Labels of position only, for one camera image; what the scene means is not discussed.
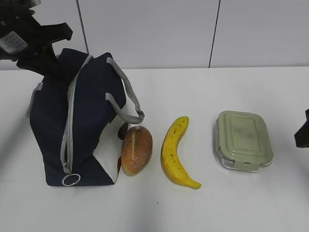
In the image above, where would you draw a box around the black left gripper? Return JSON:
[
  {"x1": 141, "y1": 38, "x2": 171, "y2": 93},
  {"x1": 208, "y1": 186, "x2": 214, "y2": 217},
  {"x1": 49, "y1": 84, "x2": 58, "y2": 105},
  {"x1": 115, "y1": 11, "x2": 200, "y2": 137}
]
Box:
[{"x1": 0, "y1": 4, "x2": 73, "y2": 78}]

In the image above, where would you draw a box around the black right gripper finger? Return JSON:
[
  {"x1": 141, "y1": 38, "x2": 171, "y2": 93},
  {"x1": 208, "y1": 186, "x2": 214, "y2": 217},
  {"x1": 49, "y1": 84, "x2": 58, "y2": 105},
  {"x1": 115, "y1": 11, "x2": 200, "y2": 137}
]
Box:
[{"x1": 294, "y1": 109, "x2": 309, "y2": 148}]

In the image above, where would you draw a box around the green lidded glass container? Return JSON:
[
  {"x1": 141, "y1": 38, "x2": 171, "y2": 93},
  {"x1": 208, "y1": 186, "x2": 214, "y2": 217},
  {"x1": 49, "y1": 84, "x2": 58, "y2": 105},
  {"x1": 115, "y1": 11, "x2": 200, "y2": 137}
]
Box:
[{"x1": 216, "y1": 111, "x2": 274, "y2": 172}]

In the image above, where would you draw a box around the navy and white lunch bag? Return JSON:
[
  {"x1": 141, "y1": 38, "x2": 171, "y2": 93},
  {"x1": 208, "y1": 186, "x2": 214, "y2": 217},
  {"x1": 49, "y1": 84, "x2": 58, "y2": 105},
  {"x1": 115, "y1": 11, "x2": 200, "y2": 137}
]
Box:
[{"x1": 27, "y1": 48, "x2": 144, "y2": 187}]

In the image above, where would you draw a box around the brown bread roll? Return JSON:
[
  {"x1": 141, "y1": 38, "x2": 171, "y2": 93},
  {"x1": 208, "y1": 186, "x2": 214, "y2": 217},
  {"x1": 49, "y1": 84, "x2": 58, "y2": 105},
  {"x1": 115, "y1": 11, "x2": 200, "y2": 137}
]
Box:
[{"x1": 121, "y1": 126, "x2": 153, "y2": 176}]

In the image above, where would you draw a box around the yellow banana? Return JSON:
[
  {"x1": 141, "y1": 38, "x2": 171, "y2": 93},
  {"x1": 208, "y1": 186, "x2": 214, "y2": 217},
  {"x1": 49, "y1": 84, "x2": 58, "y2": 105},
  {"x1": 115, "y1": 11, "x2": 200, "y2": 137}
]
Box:
[{"x1": 161, "y1": 116, "x2": 201, "y2": 189}]

